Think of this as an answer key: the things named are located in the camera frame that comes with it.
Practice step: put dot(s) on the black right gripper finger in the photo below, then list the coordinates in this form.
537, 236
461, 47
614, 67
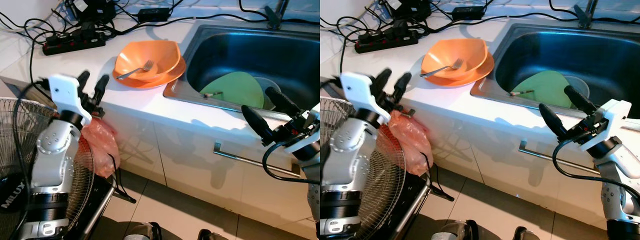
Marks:
257, 125
580, 100
282, 102
554, 122

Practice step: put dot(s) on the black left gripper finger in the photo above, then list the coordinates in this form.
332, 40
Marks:
84, 82
382, 80
403, 86
102, 87

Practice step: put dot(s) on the metal fork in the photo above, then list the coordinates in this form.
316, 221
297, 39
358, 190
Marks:
440, 70
135, 71

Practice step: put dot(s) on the orange plastic bowl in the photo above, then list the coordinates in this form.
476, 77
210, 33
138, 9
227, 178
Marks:
145, 52
450, 50

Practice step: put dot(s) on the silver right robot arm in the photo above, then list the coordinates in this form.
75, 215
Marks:
307, 152
620, 165

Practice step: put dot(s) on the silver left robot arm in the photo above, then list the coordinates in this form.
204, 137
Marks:
355, 145
55, 145

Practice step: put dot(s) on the white kitchen cabinet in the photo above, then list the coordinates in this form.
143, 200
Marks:
190, 150
490, 145

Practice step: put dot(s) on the clear plastic bowl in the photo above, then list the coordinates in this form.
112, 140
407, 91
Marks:
272, 85
580, 82

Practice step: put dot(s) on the green plastic plate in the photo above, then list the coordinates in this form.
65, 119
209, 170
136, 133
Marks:
542, 87
235, 90

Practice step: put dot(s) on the black power strip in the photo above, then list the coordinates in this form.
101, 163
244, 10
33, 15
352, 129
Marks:
385, 42
75, 44

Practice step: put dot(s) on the stainless steel sink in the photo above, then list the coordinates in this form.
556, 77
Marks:
250, 50
550, 50

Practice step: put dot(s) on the orange plastic plate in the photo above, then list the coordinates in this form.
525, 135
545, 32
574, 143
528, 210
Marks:
482, 72
172, 77

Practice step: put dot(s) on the black charger block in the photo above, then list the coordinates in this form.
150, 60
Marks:
407, 10
92, 10

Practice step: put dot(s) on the dark metal faucet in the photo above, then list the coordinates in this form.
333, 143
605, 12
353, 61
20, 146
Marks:
582, 17
274, 20

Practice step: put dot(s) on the black power adapter brick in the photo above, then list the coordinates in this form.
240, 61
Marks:
152, 14
467, 12

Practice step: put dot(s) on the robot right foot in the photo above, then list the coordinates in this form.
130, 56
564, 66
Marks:
525, 234
212, 235

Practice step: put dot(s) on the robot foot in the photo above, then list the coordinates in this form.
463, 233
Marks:
142, 231
455, 230
525, 234
212, 235

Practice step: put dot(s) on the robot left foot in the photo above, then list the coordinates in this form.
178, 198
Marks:
455, 230
142, 231

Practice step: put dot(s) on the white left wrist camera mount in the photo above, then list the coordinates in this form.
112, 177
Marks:
65, 95
357, 92

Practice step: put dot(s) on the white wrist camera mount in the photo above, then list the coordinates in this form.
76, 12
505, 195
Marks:
357, 92
612, 117
312, 117
65, 95

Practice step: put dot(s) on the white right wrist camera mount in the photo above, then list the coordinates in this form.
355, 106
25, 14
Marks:
312, 117
612, 117

